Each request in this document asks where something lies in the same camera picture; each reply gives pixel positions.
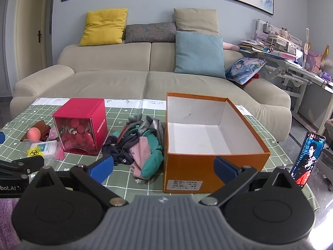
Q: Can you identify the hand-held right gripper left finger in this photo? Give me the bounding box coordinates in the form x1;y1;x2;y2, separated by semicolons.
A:
31;154;128;207

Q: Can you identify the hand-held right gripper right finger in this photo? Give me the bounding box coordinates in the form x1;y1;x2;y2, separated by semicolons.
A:
199;156;299;206

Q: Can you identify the yellow hazard symbol bag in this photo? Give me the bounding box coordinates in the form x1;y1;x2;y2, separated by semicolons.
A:
26;148;45;158

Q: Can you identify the white tissue packet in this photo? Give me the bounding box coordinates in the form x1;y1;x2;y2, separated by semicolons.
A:
30;140;59;160

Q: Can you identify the dark cloth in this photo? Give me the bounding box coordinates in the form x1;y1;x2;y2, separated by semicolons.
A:
101;135;138;166

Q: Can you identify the pink tasselled pouch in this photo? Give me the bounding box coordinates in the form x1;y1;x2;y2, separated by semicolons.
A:
48;126;65;161

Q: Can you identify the brown leather piece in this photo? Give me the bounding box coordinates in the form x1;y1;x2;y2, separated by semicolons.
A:
20;120;52;141

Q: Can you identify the orange cardboard shoe box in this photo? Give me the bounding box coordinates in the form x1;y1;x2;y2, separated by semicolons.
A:
163;92;271;194

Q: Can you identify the pink cloth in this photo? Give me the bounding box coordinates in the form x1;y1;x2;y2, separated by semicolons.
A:
129;137;151;180

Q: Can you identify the teal fabric bag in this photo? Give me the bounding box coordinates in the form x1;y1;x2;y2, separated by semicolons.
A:
130;125;164;180

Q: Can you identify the green checked tablecloth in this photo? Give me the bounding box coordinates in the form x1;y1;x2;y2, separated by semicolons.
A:
0;97;319;211

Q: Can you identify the purple fuzzy cloth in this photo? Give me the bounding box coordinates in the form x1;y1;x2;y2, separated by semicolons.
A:
0;198;21;250

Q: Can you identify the red box with clear front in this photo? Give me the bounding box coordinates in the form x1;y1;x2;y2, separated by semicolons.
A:
52;98;108;157

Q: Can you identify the beige sofa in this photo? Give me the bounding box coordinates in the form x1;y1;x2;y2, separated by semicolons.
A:
10;42;292;142

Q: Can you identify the smartphone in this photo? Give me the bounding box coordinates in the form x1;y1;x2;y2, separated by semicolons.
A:
290;131;326;187

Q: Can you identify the printed blue cushion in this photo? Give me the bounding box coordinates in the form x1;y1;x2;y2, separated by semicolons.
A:
225;57;267;85

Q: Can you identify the grey white study desk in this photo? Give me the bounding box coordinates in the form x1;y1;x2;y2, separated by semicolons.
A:
241;49;333;133

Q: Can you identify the cream door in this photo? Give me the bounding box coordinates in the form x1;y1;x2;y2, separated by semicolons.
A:
13;0;51;84

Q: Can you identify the stack of books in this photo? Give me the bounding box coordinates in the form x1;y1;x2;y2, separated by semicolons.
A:
239;39;268;54

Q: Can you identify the yellow cushion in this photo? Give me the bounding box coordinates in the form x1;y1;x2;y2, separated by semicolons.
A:
79;8;128;47

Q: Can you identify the white desk organiser shelf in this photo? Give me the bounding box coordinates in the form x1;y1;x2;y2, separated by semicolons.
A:
256;19;303;55

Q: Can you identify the purple bag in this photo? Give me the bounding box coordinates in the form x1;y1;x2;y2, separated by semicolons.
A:
303;51;324;71

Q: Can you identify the houndstooth cushion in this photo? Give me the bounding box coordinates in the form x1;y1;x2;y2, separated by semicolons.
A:
124;22;177;44

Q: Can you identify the beige cushion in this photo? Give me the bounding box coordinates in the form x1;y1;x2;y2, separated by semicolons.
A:
173;8;220;37

